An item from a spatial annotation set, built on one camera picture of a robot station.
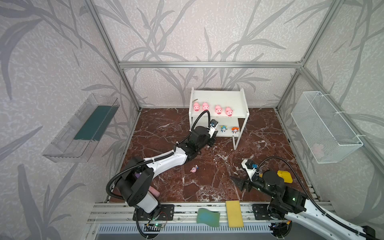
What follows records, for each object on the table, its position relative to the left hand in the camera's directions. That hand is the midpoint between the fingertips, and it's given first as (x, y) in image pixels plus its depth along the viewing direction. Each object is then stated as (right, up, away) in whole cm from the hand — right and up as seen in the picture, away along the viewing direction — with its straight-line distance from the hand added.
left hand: (216, 125), depth 83 cm
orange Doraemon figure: (+11, -3, +1) cm, 11 cm away
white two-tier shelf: (+10, +14, -4) cm, 17 cm away
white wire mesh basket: (+46, -4, -20) cm, 50 cm away
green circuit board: (-29, -47, -13) cm, 57 cm away
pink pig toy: (-11, +10, -10) cm, 18 cm away
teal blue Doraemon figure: (+4, -2, +2) cm, 5 cm away
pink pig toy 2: (-6, +10, -10) cm, 15 cm away
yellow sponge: (+8, -43, -11) cm, 45 cm away
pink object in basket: (+49, -12, -11) cm, 51 cm away
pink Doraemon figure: (-13, -25, +4) cm, 29 cm away
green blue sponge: (-5, -44, -12) cm, 46 cm away
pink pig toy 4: (+5, +7, -12) cm, 15 cm away
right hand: (+9, -20, -9) cm, 24 cm away
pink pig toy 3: (0, +8, -11) cm, 14 cm away
